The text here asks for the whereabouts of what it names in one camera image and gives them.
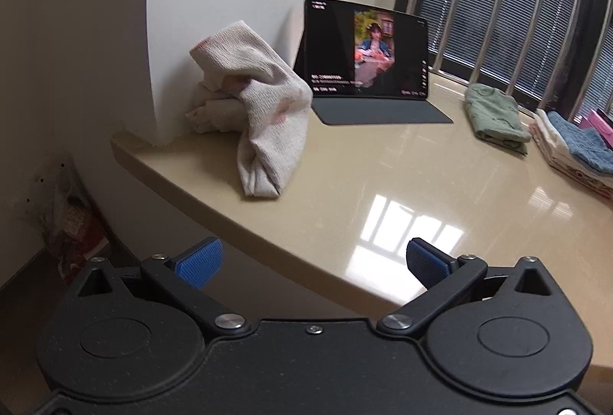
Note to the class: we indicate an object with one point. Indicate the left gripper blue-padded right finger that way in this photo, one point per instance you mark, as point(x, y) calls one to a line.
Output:
point(448, 282)

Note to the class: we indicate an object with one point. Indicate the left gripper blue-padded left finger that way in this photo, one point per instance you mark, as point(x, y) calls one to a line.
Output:
point(180, 282)

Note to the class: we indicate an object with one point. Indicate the white strawberry print garment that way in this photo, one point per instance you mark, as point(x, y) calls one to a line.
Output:
point(249, 89)

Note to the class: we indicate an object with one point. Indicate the stack of folded white clothes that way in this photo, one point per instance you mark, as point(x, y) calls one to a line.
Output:
point(557, 154)

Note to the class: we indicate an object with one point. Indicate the plastic bag on floor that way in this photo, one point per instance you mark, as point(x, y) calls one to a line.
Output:
point(59, 207)

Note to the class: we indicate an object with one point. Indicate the folded green garment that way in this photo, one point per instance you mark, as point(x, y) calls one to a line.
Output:
point(494, 118)

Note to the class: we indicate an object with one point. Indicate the folded blue knit garment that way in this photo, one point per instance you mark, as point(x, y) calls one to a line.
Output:
point(585, 145)

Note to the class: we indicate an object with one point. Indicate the pink flat box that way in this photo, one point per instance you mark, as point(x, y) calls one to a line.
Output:
point(597, 120)

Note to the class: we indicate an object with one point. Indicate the black tablet with keyboard cover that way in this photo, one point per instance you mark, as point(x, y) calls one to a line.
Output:
point(366, 65)

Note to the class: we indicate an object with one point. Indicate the window with metal bars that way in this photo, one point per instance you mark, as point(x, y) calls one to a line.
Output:
point(547, 54)

